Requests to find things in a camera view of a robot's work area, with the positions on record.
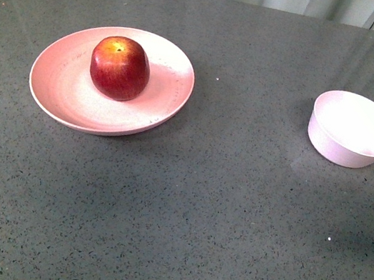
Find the red apple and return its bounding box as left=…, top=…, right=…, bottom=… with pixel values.
left=89, top=36, right=151, bottom=101

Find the pink plate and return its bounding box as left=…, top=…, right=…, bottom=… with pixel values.
left=29, top=26, right=195, bottom=136

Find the pale pink bowl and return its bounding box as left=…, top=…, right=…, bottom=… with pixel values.
left=308, top=90, right=374, bottom=169

